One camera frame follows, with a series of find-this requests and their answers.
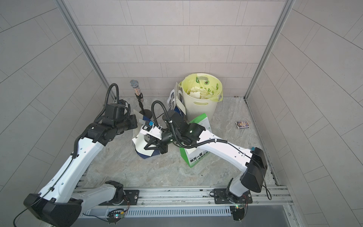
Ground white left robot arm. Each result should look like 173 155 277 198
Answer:
23 83 137 227

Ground blue white paper bag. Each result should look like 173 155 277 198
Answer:
167 82 186 117
132 109 160 159

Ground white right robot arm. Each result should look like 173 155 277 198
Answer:
132 100 268 203

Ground shredded paper pieces in bin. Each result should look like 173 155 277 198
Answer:
187 87 214 99

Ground blue white paper bag front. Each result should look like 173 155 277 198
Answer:
132 109 160 159

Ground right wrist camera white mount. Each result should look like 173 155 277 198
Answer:
140 121 162 140

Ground yellow-green avocado bin liner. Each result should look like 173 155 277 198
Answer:
180 73 223 102

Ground green white paper bag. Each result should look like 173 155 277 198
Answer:
179 113 211 167

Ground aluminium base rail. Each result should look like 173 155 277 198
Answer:
80 185 294 221

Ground white plastic waste bin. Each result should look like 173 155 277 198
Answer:
180 73 223 121

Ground blue white paper bag rear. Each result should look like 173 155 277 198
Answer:
167 82 186 117

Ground small purple card box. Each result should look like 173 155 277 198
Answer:
235 120 250 130

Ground glitter microphone on black stand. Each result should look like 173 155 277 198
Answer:
130 79 152 119

